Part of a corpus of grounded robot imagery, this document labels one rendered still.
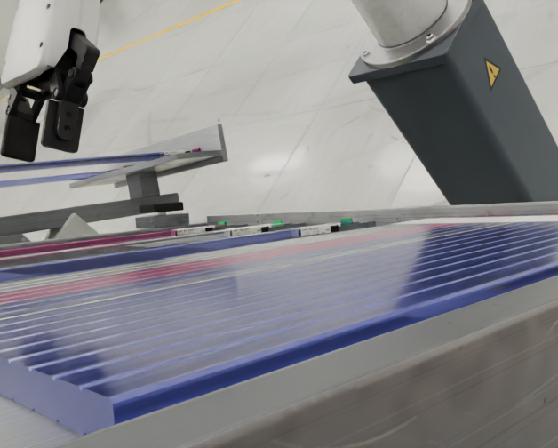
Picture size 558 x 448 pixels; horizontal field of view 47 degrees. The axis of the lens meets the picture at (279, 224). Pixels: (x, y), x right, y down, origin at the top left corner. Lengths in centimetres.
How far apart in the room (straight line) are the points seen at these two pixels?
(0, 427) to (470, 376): 11
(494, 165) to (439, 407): 98
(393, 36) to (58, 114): 59
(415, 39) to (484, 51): 12
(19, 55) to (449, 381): 54
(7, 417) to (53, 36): 45
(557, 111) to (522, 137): 77
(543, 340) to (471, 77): 86
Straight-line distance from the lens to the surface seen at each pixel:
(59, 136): 58
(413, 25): 102
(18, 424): 17
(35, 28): 62
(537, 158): 121
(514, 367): 19
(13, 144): 66
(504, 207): 64
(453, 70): 101
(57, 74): 59
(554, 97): 198
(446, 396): 16
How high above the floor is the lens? 116
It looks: 32 degrees down
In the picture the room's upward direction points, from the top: 43 degrees counter-clockwise
